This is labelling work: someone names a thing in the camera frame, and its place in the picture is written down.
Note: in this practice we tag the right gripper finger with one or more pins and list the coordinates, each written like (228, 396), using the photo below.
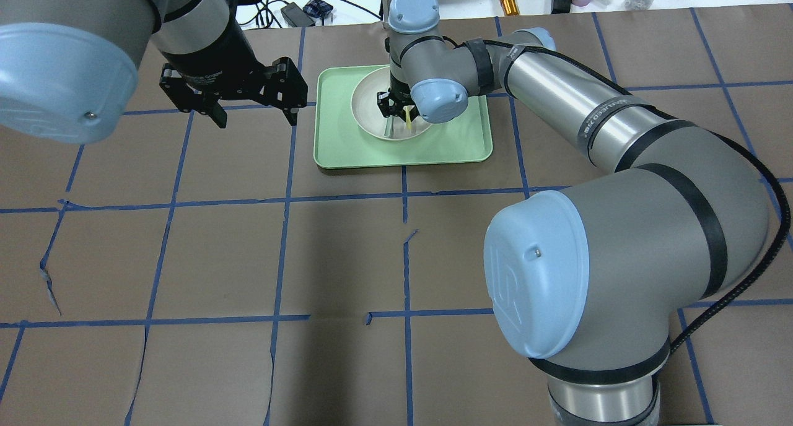
(384, 107)
(401, 112)

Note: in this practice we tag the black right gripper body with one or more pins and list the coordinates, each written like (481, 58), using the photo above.
(385, 103)

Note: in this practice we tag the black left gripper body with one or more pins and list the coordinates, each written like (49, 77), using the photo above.
(214, 57)

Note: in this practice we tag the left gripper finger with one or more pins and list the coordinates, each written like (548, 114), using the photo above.
(215, 111)
(291, 113)

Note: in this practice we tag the yellow plastic fork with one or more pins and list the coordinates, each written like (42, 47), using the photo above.
(410, 113)

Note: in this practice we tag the white round plate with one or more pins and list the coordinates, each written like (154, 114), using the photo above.
(367, 114)

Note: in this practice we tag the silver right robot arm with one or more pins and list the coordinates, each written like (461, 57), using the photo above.
(597, 284)

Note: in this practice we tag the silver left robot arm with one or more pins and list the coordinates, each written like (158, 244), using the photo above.
(70, 67)

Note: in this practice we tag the grey green plastic spoon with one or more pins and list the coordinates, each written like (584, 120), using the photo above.
(389, 128)

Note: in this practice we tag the light green tray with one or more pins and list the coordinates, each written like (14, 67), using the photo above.
(339, 142)

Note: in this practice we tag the black power adapter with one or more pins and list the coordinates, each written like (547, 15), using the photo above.
(295, 17)

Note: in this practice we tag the orange metal cylinder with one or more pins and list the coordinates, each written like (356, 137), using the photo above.
(509, 7)

